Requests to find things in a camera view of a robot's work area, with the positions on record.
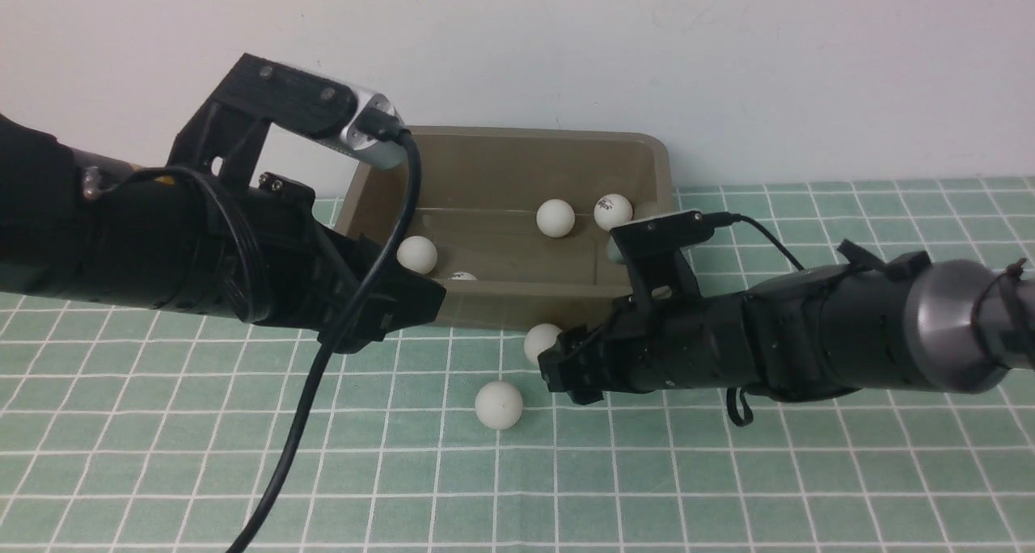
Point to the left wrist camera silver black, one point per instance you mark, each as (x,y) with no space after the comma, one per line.
(234,121)

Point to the olive green plastic bin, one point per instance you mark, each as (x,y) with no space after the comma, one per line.
(479,196)

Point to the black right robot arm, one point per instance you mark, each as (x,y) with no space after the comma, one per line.
(905,324)

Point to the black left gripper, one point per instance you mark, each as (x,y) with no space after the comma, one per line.
(266,260)

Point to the white ping-pong ball logo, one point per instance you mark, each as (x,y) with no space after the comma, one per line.
(539,339)

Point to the black cable tie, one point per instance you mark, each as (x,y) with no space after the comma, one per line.
(1000,321)

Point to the green checked tablecloth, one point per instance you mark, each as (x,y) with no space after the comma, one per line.
(131,431)

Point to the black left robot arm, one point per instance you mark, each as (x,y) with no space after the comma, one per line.
(164,245)

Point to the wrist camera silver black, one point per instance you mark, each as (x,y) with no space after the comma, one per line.
(234,121)
(653,252)

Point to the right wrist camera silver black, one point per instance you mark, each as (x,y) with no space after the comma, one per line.
(653,252)

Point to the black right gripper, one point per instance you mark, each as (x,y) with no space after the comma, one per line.
(682,344)

